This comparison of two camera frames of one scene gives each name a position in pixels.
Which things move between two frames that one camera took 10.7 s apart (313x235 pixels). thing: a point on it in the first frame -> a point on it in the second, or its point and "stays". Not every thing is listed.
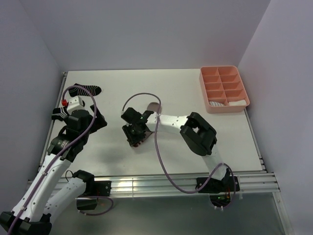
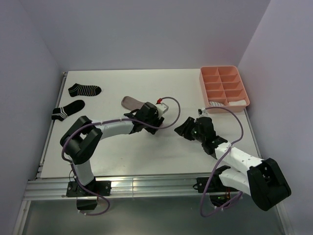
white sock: (240, 103) stays
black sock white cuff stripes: (59, 113) stays
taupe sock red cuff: (152, 107) -> (130, 104)
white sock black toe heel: (215, 104) stays
